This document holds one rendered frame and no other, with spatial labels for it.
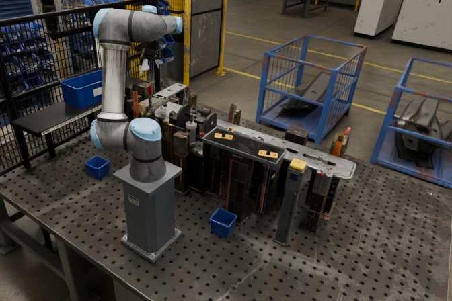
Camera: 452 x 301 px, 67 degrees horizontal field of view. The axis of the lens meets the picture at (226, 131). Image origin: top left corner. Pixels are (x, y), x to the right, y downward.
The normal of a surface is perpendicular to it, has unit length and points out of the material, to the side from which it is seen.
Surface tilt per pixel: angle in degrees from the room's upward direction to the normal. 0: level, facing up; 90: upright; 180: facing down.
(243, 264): 0
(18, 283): 0
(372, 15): 90
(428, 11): 90
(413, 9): 90
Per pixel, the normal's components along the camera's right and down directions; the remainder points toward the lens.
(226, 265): 0.07, -0.87
